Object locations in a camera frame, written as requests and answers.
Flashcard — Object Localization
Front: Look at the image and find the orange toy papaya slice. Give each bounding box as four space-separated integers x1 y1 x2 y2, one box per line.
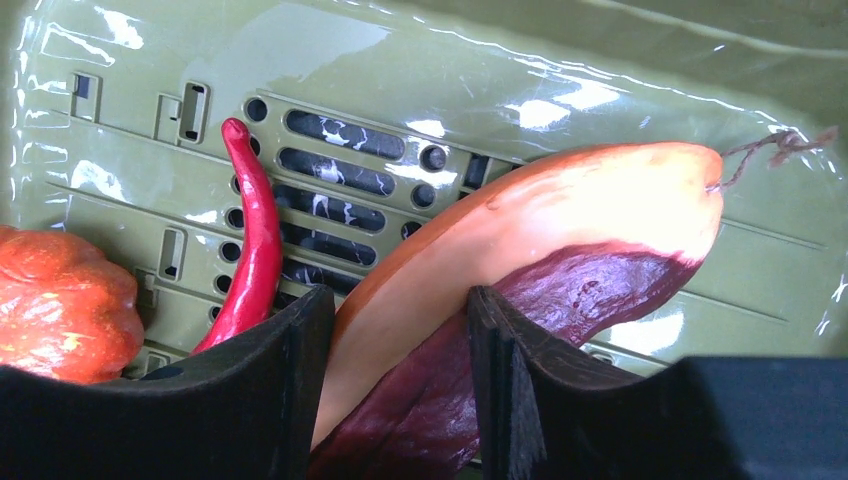
307 142 728 479

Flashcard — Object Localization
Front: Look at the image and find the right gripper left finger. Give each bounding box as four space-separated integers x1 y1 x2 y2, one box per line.
1 286 335 479

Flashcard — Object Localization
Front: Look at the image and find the red orange toy tomato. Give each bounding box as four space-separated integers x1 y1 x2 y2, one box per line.
1 225 144 384

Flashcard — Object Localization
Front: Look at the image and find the red toy chili pepper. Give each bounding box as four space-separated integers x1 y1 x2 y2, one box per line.
192 117 283 354

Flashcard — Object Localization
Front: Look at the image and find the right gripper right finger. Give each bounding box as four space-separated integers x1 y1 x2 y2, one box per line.
468 287 847 479

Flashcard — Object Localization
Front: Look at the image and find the olive green plastic basket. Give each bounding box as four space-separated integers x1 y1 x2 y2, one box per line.
1 1 847 413

